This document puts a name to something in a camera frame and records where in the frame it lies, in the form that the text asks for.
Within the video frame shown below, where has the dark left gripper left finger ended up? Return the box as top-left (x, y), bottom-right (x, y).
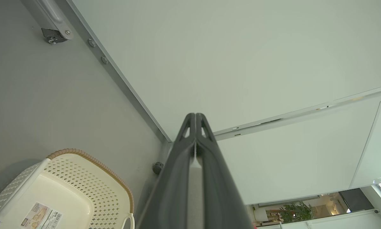
top-left (136, 113), bottom-right (197, 229)

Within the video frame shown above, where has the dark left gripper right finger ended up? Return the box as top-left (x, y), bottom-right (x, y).
top-left (195, 113), bottom-right (253, 229)

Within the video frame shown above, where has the cream perforated laundry basket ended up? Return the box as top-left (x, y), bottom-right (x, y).
top-left (0, 149), bottom-right (135, 229)

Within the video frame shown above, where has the green potted plant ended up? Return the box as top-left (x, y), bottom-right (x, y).
top-left (279, 201), bottom-right (315, 223)

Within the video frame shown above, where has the paper label sticker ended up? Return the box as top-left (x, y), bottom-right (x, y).
top-left (20, 202), bottom-right (63, 229)

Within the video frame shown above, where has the black caster wheel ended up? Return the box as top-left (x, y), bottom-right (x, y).
top-left (41, 28), bottom-right (67, 45)

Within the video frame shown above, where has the aluminium partition cross rail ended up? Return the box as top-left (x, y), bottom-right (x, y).
top-left (213, 84), bottom-right (381, 141)

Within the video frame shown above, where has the aluminium partition base rail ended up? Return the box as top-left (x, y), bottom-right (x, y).
top-left (62, 0), bottom-right (172, 142)

